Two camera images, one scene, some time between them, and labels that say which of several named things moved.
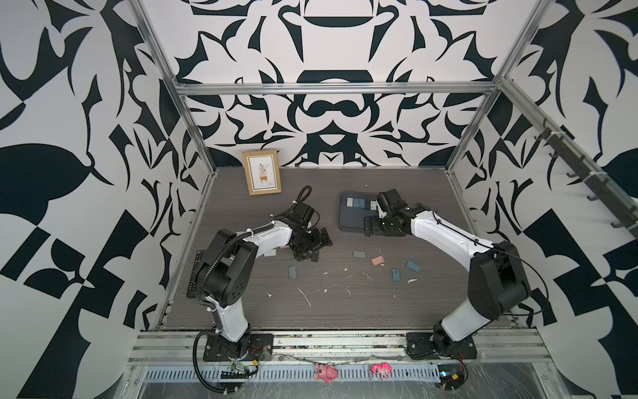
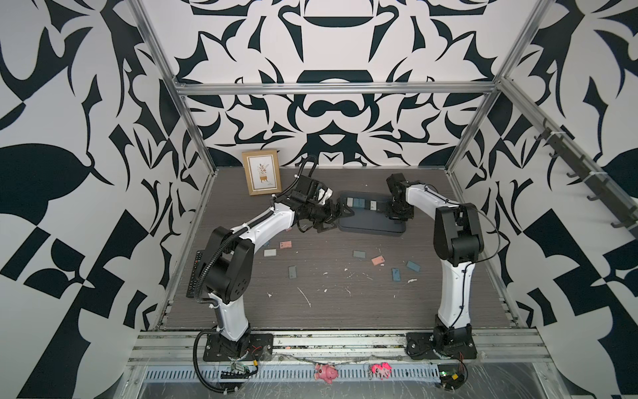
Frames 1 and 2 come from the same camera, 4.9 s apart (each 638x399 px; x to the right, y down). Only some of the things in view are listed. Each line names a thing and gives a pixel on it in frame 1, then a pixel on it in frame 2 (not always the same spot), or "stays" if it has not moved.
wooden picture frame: (262, 171) stays
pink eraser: (378, 260) stays
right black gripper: (373, 228) → (409, 214)
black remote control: (199, 260) stays
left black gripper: (317, 244) → (330, 219)
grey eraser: (413, 266) stays
